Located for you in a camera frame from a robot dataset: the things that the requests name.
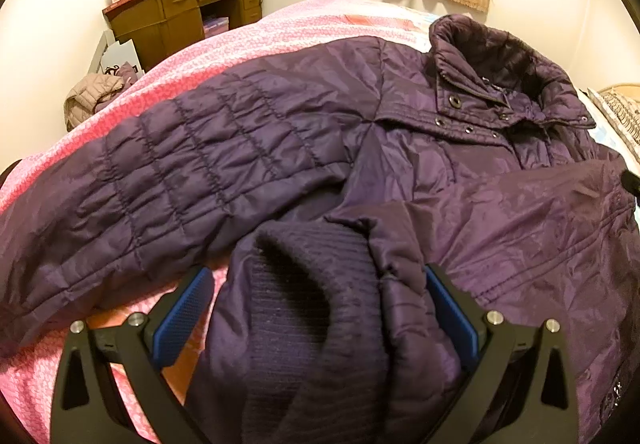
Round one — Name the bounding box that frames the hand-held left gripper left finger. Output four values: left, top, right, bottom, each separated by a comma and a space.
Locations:
50, 267, 216, 444

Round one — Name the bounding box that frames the pink purple storage box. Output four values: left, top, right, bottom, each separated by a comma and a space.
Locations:
202, 16, 231, 38

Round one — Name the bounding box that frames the brown wooden desk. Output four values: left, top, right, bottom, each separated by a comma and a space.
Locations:
102, 0, 263, 72

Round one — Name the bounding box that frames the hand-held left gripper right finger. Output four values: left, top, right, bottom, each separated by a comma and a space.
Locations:
424, 263, 581, 444

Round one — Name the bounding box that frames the beige padded jacket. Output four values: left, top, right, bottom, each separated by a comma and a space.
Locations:
64, 74, 126, 130

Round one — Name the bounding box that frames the patterned pillow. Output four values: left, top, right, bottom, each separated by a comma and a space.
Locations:
597, 84, 640, 145

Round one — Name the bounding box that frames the dark purple quilted jacket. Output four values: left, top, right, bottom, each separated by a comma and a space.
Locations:
0, 14, 640, 444

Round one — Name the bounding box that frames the pink bedspread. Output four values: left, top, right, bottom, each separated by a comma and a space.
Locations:
0, 0, 436, 444

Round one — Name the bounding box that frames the white paper bag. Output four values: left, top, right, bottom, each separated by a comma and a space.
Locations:
90, 30, 146, 78

